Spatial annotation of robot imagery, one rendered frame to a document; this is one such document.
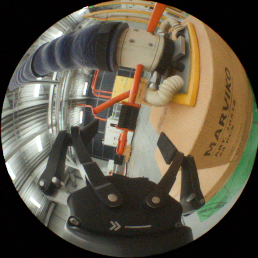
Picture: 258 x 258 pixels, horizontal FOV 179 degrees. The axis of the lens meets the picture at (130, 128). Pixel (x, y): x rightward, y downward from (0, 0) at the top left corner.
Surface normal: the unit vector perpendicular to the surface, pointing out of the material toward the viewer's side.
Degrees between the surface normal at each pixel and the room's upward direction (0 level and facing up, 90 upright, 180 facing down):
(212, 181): 0
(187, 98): 0
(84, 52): 92
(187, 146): 0
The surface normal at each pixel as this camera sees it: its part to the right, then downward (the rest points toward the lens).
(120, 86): 0.01, 0.31
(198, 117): -0.97, -0.21
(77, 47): -0.28, 0.77
